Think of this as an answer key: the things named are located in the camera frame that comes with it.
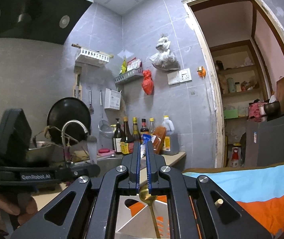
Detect gold spoon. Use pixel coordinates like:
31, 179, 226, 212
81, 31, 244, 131
139, 184, 161, 238

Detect person's left hand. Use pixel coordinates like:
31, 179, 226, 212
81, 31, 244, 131
0, 194, 38, 233

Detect metal pot on stove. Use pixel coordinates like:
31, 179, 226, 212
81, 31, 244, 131
26, 141, 55, 162

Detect white plastic utensil caddy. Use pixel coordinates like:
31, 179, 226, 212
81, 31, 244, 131
115, 196, 170, 238

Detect stainless steel sink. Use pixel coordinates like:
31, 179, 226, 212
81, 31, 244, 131
97, 155, 123, 176

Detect large oil jug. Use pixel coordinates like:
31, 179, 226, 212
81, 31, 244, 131
162, 116, 179, 155

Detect striped colourful table cloth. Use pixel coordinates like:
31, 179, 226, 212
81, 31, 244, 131
181, 162, 284, 238

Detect curved chrome faucet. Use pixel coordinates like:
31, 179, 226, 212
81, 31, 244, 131
61, 119, 89, 164

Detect dark soy sauce bottle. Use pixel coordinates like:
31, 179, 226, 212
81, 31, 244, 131
113, 118, 122, 154

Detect black wok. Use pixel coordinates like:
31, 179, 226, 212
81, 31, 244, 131
47, 97, 91, 142

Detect brown spice packet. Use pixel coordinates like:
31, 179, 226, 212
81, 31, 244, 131
152, 126, 166, 154

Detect red cap sauce bottle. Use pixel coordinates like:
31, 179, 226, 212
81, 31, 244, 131
140, 118, 149, 141

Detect dark grey cabinet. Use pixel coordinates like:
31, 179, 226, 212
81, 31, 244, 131
244, 115, 284, 167

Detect white hanging utensil holder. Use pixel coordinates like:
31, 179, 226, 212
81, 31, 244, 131
104, 88, 121, 111

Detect black bowl on cabinet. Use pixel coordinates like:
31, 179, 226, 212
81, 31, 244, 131
264, 101, 281, 121

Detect red plastic bag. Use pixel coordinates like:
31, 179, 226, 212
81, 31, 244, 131
141, 70, 154, 95

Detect wooden cutting board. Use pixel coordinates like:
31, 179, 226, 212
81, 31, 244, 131
276, 77, 284, 114

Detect clear hanging plastic bag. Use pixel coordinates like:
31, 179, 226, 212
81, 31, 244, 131
149, 36, 180, 72

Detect black range hood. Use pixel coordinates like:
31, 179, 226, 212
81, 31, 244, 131
0, 0, 94, 45

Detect white wall switch socket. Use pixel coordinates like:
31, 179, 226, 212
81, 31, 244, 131
167, 68, 192, 85

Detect orange wall hook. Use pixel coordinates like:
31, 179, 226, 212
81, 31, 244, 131
197, 66, 206, 78

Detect white wall basket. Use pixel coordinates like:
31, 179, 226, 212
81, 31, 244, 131
75, 48, 110, 67

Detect grey wall shelf rack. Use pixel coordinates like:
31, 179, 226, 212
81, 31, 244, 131
114, 68, 143, 85

